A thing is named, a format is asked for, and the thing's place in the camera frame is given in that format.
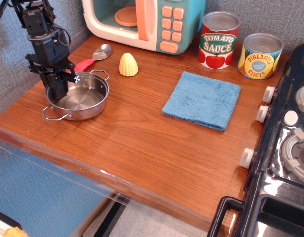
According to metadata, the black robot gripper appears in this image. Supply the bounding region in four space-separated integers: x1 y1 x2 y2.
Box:
25 31 80 100

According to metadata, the stainless steel pot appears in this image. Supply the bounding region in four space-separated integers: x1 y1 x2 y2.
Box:
42 70 110 121

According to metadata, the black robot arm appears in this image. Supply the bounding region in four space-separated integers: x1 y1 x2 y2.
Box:
0 0 80 100

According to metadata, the yellow plastic corn cob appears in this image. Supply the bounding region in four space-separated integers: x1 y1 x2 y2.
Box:
119 53 138 77

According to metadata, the orange microwave turntable plate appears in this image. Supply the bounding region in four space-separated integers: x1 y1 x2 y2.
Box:
114 6 137 27

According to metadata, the teal toy microwave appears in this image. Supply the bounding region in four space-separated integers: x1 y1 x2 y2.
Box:
82 0 206 55

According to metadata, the blue folded cloth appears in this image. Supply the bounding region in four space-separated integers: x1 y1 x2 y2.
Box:
162 72 241 131

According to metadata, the yellow object bottom left corner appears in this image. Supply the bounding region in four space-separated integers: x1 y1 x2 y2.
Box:
3 227 28 237

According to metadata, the tomato sauce can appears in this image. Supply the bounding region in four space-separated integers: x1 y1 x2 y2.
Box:
198 11 240 70

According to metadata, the white stove knob lower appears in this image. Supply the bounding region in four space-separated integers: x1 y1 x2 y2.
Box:
240 148 255 169

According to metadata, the white stove knob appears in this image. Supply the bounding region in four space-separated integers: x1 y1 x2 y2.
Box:
263 86 276 104
240 148 255 169
256 105 269 123

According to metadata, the pineapple slices can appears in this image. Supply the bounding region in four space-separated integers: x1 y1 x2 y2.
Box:
238 33 284 80

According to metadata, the white stove knob middle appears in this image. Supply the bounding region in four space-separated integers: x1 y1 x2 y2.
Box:
256 105 269 123

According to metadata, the white stove knob upper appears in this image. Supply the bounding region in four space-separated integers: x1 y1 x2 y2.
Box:
263 86 276 104

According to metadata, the black toy stove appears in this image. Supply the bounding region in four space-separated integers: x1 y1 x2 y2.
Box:
208 44 304 237

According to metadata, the red handled metal spoon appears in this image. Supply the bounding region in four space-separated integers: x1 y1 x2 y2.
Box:
74 44 111 72

